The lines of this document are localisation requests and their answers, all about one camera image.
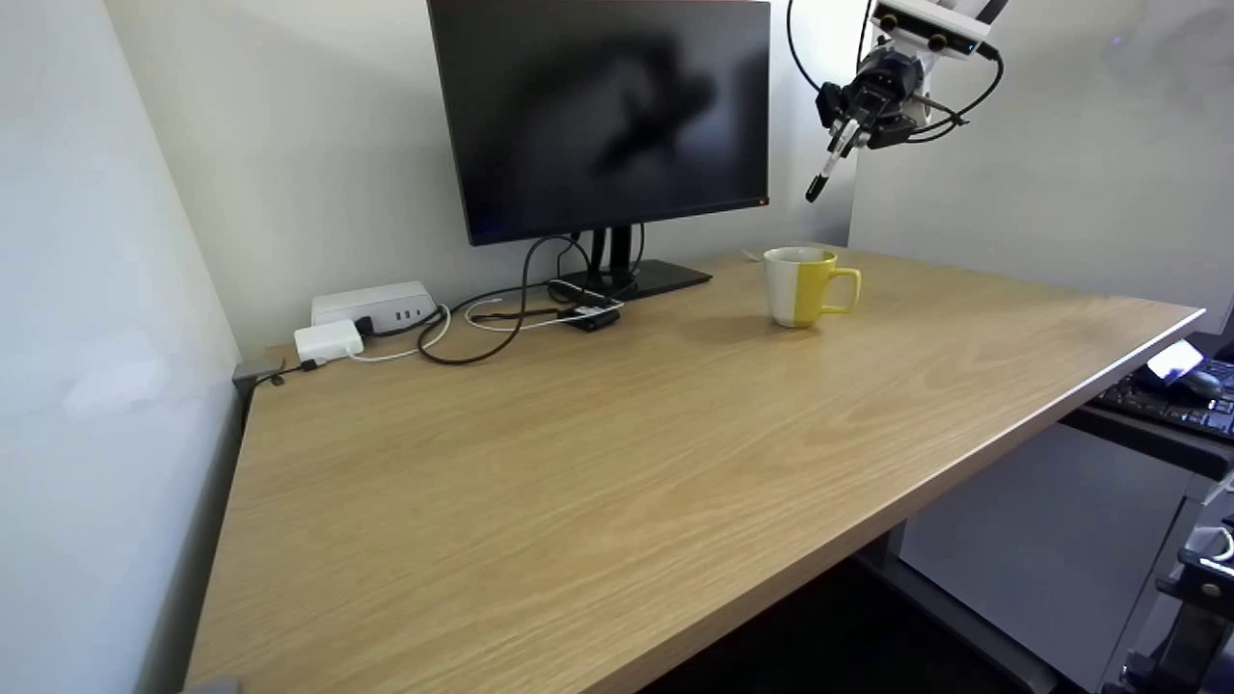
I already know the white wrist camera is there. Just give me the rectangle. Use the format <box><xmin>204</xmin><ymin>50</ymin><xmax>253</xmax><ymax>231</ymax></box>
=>
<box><xmin>873</xmin><ymin>0</ymin><xmax>1008</xmax><ymax>53</ymax></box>

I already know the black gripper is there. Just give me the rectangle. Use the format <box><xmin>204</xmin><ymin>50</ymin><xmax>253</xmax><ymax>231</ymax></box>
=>
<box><xmin>816</xmin><ymin>50</ymin><xmax>926</xmax><ymax>157</ymax></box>

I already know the white cable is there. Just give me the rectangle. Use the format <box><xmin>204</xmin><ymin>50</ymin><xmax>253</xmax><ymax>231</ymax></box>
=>
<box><xmin>352</xmin><ymin>306</ymin><xmax>460</xmax><ymax>366</ymax></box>

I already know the black monitor stand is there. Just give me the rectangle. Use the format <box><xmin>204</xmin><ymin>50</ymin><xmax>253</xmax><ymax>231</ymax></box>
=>
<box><xmin>556</xmin><ymin>224</ymin><xmax>710</xmax><ymax>302</ymax></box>

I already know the small white adapter box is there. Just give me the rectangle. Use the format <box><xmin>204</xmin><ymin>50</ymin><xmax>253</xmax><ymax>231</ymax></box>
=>
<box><xmin>294</xmin><ymin>321</ymin><xmax>364</xmax><ymax>364</ymax></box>

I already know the white marker pen black cap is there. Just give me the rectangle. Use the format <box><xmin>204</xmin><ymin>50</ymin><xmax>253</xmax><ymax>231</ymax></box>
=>
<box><xmin>808</xmin><ymin>146</ymin><xmax>840</xmax><ymax>204</ymax></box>

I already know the small black dongle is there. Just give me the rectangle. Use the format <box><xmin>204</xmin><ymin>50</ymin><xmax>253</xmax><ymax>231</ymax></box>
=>
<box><xmin>562</xmin><ymin>306</ymin><xmax>621</xmax><ymax>332</ymax></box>

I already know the black keyboard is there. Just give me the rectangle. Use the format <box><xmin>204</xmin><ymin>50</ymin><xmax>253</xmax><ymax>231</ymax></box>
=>
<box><xmin>1097</xmin><ymin>380</ymin><xmax>1234</xmax><ymax>445</ymax></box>

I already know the black metal clamp stand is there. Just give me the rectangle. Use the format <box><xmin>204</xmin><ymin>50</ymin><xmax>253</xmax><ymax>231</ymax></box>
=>
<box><xmin>1102</xmin><ymin>482</ymin><xmax>1234</xmax><ymax>694</ymax></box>

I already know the white power strip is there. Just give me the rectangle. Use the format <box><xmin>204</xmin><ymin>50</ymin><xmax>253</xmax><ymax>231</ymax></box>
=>
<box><xmin>312</xmin><ymin>281</ymin><xmax>438</xmax><ymax>334</ymax></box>

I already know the white and yellow mug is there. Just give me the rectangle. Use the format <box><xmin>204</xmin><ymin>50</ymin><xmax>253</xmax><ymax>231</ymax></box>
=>
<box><xmin>765</xmin><ymin>247</ymin><xmax>863</xmax><ymax>329</ymax></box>

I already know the black cable loop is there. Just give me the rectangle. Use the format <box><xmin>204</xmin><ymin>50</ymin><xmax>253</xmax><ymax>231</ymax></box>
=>
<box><xmin>413</xmin><ymin>231</ymin><xmax>591</xmax><ymax>371</ymax></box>

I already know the black computer monitor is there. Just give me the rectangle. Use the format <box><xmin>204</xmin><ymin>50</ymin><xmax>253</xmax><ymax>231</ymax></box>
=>
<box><xmin>430</xmin><ymin>0</ymin><xmax>772</xmax><ymax>247</ymax></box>

